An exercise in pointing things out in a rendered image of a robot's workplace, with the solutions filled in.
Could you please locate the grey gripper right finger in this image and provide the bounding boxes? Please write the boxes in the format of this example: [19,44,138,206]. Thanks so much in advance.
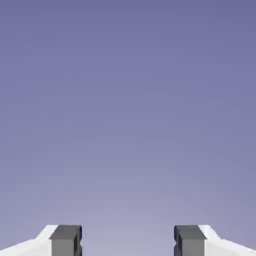
[173,224,256,256]

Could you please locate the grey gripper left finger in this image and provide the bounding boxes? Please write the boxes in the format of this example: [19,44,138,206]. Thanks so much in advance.
[0,224,83,256]

